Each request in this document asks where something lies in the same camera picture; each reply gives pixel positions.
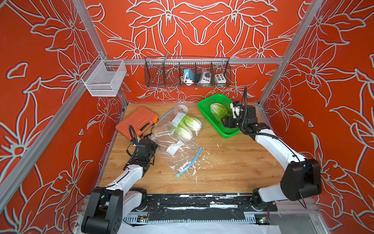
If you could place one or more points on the clear acrylic wall bin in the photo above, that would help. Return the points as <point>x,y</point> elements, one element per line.
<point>104,78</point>

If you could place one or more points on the blue white device in basket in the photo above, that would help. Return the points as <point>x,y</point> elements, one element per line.
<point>188,77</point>

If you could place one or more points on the chinese cabbage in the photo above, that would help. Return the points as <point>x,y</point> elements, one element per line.
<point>219,111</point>

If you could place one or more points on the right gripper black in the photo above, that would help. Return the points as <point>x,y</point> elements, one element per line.
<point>230,119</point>

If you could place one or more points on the black wire wall basket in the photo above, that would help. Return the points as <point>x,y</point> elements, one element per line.
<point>166,71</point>

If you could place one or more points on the clear zip-top bag blue seal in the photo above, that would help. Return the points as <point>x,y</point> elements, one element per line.
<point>176,147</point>

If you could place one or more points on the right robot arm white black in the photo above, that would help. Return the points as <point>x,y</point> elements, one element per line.
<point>302,176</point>

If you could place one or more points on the orange plastic tool case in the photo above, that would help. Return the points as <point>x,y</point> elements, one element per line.
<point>141,120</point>

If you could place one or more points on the white tape roll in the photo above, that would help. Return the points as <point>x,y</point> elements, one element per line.
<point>181,108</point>

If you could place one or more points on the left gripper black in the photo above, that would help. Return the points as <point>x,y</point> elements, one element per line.
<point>153,146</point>

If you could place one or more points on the white round dial device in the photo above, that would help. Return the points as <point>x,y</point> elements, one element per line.
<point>205,78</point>

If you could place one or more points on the green plastic basket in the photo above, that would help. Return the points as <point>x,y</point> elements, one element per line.
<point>204,107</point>

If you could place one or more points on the white button box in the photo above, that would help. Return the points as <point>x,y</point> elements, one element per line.
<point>220,80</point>

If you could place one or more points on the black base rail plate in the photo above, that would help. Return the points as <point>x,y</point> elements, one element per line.
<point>225,208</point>

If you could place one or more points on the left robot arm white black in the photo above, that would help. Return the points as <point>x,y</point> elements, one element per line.
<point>108,205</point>

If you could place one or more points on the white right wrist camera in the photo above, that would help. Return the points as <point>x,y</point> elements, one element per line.
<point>236,109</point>

